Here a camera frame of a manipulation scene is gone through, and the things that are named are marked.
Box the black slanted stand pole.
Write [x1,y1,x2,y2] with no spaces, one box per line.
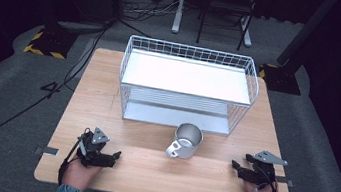
[275,0,340,74]

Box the white desk frame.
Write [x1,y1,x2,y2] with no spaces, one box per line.
[170,0,259,49]

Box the silver metal cup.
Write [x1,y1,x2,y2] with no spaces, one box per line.
[164,119,206,163]

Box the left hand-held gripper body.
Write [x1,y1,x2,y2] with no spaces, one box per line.
[74,125,112,171]

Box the black chair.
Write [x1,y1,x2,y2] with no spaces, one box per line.
[195,0,261,53]

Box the left hand-held gripper cable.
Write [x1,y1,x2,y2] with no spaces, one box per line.
[56,124,91,190]

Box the person's left hand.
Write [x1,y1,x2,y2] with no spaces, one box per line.
[61,156,104,192]

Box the white wire shelf rack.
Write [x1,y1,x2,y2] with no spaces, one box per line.
[113,33,265,141]

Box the grey tape strip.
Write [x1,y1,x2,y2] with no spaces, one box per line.
[274,176,296,189]
[33,145,60,158]

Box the black stand base striped tape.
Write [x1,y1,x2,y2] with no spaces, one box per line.
[255,61,306,96]
[22,22,80,62]

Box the long black floor cable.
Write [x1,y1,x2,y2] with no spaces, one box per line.
[0,5,116,192]

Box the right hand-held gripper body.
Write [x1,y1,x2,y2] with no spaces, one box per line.
[246,148,291,190]

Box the bundle of floor cables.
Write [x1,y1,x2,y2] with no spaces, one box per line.
[119,0,183,29]

